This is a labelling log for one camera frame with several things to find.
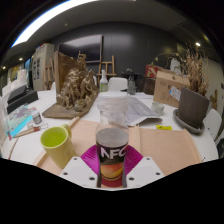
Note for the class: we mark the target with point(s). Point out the black wall screen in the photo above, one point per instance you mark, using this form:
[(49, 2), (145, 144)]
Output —
[(85, 48)]

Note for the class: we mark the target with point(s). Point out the dried brown plant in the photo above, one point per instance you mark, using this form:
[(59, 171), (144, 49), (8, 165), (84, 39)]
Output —
[(196, 71)]

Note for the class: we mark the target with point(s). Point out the brown cardboard box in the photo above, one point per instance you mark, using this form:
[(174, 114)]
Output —
[(166, 88)]

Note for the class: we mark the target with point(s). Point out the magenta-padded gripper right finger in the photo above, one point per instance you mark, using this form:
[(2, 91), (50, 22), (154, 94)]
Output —
[(147, 170)]

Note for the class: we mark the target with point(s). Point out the brown upright panel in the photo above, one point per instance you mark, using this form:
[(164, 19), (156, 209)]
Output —
[(61, 68)]

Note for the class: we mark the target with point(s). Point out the yellow-green mug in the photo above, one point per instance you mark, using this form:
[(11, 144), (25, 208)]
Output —
[(60, 146)]

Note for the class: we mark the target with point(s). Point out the light wooden board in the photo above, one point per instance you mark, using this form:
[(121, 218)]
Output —
[(166, 146)]

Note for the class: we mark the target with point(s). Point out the white spray bottle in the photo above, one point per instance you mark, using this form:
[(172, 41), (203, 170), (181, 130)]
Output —
[(104, 83)]

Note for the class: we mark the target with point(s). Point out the black box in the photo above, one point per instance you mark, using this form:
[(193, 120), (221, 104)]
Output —
[(21, 98)]

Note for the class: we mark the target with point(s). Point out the golden sculpture on wooden base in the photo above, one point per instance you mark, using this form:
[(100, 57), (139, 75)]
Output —
[(77, 90)]

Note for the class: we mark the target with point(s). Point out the grey round pot saucer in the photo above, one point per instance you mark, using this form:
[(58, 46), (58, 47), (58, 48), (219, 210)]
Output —
[(181, 124)]

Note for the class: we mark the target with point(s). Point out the small clear glass jar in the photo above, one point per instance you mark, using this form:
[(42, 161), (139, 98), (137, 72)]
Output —
[(157, 108)]

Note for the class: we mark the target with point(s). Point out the red and white box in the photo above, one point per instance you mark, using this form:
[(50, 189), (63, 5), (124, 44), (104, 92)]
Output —
[(151, 70)]

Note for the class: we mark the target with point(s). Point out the long ceiling light strip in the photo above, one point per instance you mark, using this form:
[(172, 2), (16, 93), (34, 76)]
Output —
[(50, 15)]

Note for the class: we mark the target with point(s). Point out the clear juice bottle dark label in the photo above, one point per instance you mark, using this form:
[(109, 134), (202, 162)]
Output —
[(112, 143)]

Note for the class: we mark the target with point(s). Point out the small jar with white lid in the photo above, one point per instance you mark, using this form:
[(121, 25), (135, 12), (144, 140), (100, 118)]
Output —
[(36, 118)]

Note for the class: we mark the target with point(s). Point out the colourful booklet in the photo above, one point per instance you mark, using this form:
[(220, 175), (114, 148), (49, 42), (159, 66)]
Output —
[(20, 118)]

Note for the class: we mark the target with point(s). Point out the yellow tag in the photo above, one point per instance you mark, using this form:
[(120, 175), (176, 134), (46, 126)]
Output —
[(163, 127)]

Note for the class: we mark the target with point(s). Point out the wooden easel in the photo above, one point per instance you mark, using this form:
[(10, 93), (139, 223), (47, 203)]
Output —
[(107, 68)]

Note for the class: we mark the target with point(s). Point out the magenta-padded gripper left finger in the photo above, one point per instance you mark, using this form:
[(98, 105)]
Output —
[(76, 170)]

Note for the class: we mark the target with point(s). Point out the white cabinet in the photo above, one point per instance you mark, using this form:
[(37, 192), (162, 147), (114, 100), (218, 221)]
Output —
[(41, 66)]

